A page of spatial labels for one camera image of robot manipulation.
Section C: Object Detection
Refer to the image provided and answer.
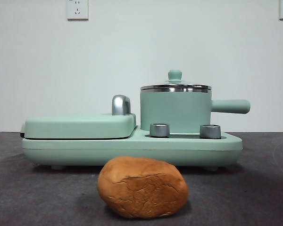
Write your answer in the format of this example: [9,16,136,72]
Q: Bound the silver control knob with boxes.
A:
[200,124,222,139]
[150,123,170,137]

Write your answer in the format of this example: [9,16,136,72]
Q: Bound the silver griddle cover handle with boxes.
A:
[111,94,133,116]

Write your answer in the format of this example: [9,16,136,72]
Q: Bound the green pot with side handle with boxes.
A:
[140,87,251,132]

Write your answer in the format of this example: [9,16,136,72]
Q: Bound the brown potato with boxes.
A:
[97,155,189,218]

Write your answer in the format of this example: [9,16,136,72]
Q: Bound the green hinged griddle cover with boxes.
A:
[20,112,137,140]

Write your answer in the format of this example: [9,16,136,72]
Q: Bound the green breakfast machine base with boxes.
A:
[21,124,243,170]

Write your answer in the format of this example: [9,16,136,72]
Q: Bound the glass pot lid green knob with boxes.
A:
[140,69,212,92]

